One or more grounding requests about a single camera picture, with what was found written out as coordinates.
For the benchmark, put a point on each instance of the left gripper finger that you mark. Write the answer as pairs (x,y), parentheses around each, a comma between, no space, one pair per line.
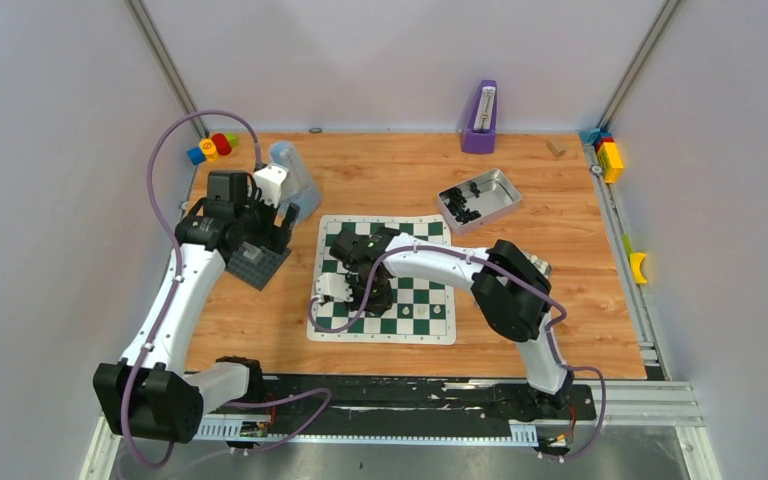
(256,227)
(281,235)

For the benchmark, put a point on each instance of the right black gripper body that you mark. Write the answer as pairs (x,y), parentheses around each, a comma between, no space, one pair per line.
(382,294)

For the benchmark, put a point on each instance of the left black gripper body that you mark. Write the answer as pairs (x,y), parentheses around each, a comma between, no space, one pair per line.
(277,233)

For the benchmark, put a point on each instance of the green white chess mat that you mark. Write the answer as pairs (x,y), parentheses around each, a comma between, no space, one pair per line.
(422,326)

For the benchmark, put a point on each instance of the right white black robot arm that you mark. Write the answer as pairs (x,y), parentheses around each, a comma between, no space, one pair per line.
(511,292)

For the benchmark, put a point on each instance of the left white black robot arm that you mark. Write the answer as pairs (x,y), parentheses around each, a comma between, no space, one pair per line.
(147,393)

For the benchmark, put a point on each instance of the metal tin with black pieces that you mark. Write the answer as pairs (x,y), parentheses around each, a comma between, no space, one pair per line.
(478,201)

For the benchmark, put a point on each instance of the metal tin with white pieces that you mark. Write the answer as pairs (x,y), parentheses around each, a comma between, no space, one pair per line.
(541,265)

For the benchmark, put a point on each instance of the grey lego baseplate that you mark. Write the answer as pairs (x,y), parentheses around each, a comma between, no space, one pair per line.
(254,265)

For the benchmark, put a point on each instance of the translucent blue metronome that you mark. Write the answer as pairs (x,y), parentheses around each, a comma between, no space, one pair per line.
(299,188)

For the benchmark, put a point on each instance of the colourful toy blocks left corner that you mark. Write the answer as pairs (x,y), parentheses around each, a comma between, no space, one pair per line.
(213,148)

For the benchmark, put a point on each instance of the purple metronome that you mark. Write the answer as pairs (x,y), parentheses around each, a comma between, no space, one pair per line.
(478,126)

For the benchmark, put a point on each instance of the small wooden block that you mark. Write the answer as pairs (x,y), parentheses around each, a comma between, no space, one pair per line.
(556,148)

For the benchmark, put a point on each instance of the colourful block stack right corner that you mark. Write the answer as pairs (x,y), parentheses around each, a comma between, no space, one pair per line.
(607,152)

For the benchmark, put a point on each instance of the yellow green toy piece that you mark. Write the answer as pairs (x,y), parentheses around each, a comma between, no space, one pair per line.
(636,260)

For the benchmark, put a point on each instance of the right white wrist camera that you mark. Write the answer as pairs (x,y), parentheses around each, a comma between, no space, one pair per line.
(333,286)

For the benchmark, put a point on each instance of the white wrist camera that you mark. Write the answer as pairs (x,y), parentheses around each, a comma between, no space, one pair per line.
(333,286)
(270,180)

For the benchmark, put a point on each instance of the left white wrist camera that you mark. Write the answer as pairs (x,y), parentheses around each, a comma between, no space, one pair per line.
(270,180)

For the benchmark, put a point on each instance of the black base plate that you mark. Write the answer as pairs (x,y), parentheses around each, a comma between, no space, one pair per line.
(395,406)

